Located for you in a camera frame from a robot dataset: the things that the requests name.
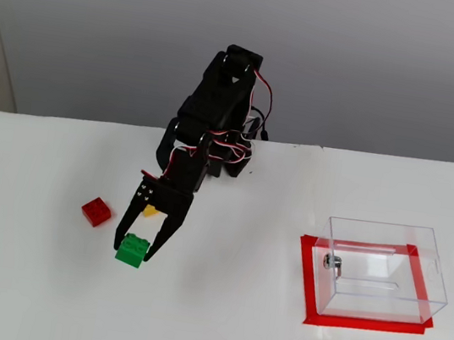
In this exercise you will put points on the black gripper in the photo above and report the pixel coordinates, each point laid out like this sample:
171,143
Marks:
169,200

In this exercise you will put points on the green lego brick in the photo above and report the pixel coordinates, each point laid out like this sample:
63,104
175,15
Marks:
131,252

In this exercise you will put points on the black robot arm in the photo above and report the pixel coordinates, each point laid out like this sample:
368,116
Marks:
212,95

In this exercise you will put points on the yellow lego brick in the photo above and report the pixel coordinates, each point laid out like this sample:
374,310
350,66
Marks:
150,211

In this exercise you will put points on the red lego brick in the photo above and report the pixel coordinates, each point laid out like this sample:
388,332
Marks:
96,212

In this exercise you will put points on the transparent acrylic box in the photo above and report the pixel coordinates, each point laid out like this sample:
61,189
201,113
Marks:
381,278

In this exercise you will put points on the red tape square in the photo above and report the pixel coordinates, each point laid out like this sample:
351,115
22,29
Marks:
305,276

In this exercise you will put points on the silver cam lock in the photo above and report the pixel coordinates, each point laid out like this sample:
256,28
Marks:
330,262

